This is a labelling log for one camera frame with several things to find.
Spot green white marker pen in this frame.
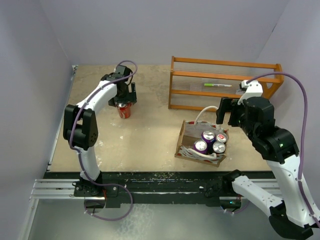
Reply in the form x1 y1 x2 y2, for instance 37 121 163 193
204 83 232 88

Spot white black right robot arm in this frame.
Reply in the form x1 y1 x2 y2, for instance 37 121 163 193
216 96 320 240

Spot red tab soda can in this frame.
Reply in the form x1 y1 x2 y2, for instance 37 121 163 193
215 132 228 144

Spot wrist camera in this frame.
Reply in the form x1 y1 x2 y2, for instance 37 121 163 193
114 64 132 78
237 80 263 105

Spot watermelon print canvas bag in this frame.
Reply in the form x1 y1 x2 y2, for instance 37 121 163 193
174 105 230 167

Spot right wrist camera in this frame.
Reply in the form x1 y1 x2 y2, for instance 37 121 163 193
237 80 263 105

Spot purple fanta can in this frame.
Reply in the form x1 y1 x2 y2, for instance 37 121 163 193
201 130 216 145
193 139 208 155

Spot small grey clips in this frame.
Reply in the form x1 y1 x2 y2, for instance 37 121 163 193
235 88 245 95

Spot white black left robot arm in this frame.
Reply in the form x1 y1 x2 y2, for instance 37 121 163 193
62 66 137 196

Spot orange wooden shelf rack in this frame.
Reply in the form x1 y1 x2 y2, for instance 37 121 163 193
168 56 283 111

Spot red cola can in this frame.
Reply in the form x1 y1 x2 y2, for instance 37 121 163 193
116 102 132 119

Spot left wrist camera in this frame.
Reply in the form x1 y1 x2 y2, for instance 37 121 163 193
114 64 132 78

